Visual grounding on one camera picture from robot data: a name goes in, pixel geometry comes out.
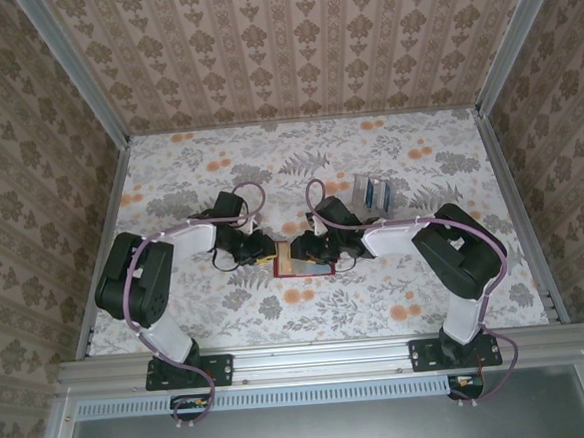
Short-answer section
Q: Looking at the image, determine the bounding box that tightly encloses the tan credit card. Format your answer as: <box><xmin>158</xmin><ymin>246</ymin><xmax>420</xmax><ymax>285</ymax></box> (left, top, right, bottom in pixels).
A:
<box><xmin>276</xmin><ymin>242</ymin><xmax>294</xmax><ymax>275</ymax></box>

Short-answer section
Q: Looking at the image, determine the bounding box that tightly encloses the blue credit card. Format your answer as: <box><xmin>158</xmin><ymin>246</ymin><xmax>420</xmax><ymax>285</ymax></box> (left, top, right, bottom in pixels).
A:
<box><xmin>298</xmin><ymin>259</ymin><xmax>331</xmax><ymax>276</ymax></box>
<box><xmin>362</xmin><ymin>176</ymin><xmax>380</xmax><ymax>210</ymax></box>
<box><xmin>375</xmin><ymin>179</ymin><xmax>394</xmax><ymax>212</ymax></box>

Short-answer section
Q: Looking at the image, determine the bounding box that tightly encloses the red leather card holder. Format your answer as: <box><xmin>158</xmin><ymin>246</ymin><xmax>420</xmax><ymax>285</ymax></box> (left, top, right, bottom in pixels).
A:
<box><xmin>269</xmin><ymin>235</ymin><xmax>338</xmax><ymax>281</ymax></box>

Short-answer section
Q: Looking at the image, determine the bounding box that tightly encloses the clear acrylic card stand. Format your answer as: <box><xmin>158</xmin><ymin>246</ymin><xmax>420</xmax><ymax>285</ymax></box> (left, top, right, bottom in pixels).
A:
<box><xmin>349</xmin><ymin>170</ymin><xmax>397</xmax><ymax>215</ymax></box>

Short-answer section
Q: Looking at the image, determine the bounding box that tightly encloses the small black electronics box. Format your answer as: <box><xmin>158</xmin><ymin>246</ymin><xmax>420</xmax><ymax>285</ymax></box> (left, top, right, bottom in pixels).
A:
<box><xmin>168</xmin><ymin>392</ymin><xmax>213</xmax><ymax>424</ymax></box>
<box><xmin>445</xmin><ymin>372</ymin><xmax>487</xmax><ymax>402</ymax></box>

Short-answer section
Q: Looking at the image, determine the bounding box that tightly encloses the grey metal sheet panel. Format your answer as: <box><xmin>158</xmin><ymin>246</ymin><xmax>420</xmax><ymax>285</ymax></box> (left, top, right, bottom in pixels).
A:
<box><xmin>58</xmin><ymin>364</ymin><xmax>584</xmax><ymax>438</ymax></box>

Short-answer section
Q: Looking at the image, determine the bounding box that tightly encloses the thin black camera cable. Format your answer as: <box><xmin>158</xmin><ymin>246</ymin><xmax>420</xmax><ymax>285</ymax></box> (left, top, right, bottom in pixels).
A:
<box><xmin>210</xmin><ymin>244</ymin><xmax>250</xmax><ymax>276</ymax></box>
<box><xmin>334</xmin><ymin>250</ymin><xmax>363</xmax><ymax>273</ymax></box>

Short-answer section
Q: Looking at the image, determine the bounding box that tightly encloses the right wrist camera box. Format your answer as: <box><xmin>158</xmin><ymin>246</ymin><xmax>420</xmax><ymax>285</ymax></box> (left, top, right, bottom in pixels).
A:
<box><xmin>305</xmin><ymin>209</ymin><xmax>330</xmax><ymax>238</ymax></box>

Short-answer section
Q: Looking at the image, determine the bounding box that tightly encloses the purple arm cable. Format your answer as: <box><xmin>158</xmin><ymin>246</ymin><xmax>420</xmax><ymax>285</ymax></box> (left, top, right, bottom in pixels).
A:
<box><xmin>111</xmin><ymin>180</ymin><xmax>283</xmax><ymax>433</ymax></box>
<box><xmin>302</xmin><ymin>165</ymin><xmax>525</xmax><ymax>415</ymax></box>

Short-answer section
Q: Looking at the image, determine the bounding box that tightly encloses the wide aluminium frame rail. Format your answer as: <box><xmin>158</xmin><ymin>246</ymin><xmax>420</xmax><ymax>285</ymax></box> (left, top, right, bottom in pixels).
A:
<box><xmin>54</xmin><ymin>322</ymin><xmax>584</xmax><ymax>403</ymax></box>

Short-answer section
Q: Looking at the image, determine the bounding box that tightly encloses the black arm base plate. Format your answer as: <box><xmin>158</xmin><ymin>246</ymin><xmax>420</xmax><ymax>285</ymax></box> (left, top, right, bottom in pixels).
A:
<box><xmin>143</xmin><ymin>351</ymin><xmax>235</xmax><ymax>393</ymax></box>
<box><xmin>408</xmin><ymin>333</ymin><xmax>504</xmax><ymax>374</ymax></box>

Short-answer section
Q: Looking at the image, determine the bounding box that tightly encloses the aluminium side rail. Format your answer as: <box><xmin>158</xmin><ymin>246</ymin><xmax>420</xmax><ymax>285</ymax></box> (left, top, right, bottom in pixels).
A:
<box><xmin>59</xmin><ymin>137</ymin><xmax>146</xmax><ymax>360</ymax></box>
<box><xmin>472</xmin><ymin>102</ymin><xmax>572</xmax><ymax>331</ymax></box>

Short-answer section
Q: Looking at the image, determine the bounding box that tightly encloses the grey slotted cable duct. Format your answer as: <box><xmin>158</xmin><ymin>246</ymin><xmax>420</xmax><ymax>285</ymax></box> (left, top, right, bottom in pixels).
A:
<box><xmin>75</xmin><ymin>372</ymin><xmax>487</xmax><ymax>422</ymax></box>

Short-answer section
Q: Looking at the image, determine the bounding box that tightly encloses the aluminium frame post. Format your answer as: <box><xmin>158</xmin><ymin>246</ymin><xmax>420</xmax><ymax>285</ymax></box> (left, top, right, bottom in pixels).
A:
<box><xmin>14</xmin><ymin>0</ymin><xmax>134</xmax><ymax>154</ymax></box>
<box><xmin>465</xmin><ymin>0</ymin><xmax>575</xmax><ymax>117</ymax></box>

